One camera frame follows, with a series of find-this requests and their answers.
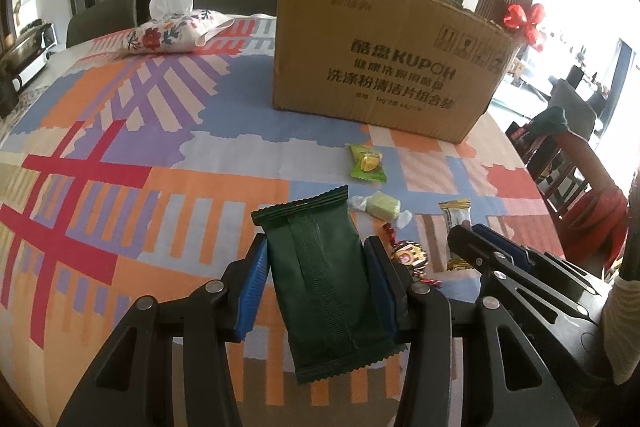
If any person's right forearm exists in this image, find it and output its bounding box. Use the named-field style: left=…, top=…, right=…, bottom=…
left=601, top=276, right=640, bottom=386

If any dark green garment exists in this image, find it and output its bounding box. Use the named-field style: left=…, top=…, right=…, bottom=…
left=530, top=106, right=571, bottom=138

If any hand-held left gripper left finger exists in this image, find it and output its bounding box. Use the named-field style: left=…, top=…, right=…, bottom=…
left=57, top=233, right=270, bottom=427

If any electric cooking pot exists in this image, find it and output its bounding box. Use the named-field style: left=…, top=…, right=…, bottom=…
left=0, top=22, right=57, bottom=88

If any brown cardboard box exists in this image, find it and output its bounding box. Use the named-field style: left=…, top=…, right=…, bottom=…
left=272, top=0, right=522, bottom=144

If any gold white candy packet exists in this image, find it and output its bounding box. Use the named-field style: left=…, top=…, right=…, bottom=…
left=439, top=199, right=474, bottom=272

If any grey dining chair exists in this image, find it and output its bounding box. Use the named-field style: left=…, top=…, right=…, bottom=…
left=66, top=0, right=138, bottom=48
left=547, top=79, right=598, bottom=142

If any light green wrapped candy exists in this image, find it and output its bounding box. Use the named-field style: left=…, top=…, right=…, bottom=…
left=348, top=191, right=413, bottom=228

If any dark green snack packet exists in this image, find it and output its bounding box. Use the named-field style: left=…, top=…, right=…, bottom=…
left=251, top=185, right=412, bottom=384

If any red ribbon bow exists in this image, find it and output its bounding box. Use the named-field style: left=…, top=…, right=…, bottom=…
left=502, top=3, right=547, bottom=52

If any colourful patterned tablecloth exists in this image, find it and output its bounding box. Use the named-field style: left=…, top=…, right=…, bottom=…
left=0, top=13, right=571, bottom=427

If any round red gold candy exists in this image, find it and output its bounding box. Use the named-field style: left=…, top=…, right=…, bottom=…
left=382, top=223, right=443, bottom=289

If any green candy packet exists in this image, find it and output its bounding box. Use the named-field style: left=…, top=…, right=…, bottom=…
left=349, top=144, right=389, bottom=184

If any floral tissue pack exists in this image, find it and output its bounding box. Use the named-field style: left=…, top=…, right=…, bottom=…
left=125, top=0, right=235, bottom=53

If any red garment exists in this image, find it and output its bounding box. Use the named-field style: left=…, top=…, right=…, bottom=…
left=557, top=132, right=631, bottom=274

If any black mug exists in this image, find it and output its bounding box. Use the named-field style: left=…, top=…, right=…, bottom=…
left=0, top=76, right=24, bottom=118

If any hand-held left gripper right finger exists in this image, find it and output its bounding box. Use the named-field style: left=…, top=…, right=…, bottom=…
left=363, top=234, right=573, bottom=427

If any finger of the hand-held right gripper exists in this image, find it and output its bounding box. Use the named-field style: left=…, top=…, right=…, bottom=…
left=447, top=225, right=597, bottom=326
left=472, top=223, right=602, bottom=296

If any dark wooden chair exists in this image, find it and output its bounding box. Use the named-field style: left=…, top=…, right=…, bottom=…
left=505, top=121, right=626, bottom=269

